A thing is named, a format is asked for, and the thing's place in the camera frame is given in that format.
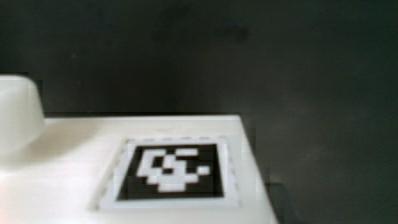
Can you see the white drawer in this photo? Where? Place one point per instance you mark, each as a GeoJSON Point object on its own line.
{"type": "Point", "coordinates": [124, 170]}

